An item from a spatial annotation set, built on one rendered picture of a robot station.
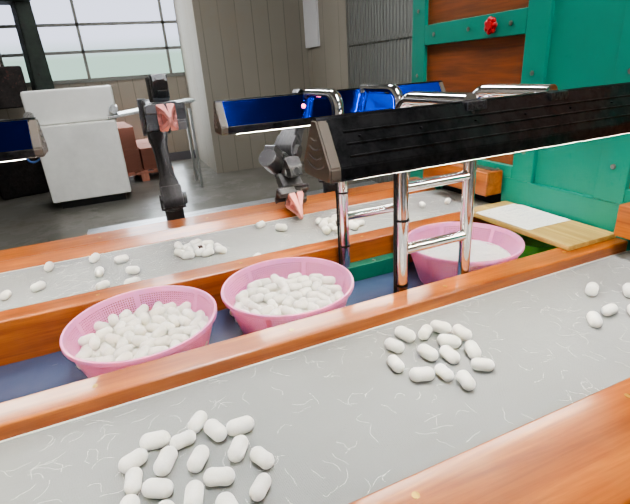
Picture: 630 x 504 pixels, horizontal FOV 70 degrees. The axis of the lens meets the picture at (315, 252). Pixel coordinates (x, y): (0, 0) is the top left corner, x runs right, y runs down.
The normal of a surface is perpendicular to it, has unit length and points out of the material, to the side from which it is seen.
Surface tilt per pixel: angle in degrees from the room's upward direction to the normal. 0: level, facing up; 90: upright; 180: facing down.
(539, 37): 90
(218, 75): 90
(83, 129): 90
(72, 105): 90
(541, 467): 0
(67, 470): 0
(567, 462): 0
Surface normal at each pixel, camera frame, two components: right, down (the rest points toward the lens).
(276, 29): 0.40, 0.33
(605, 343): -0.07, -0.92
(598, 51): -0.91, 0.21
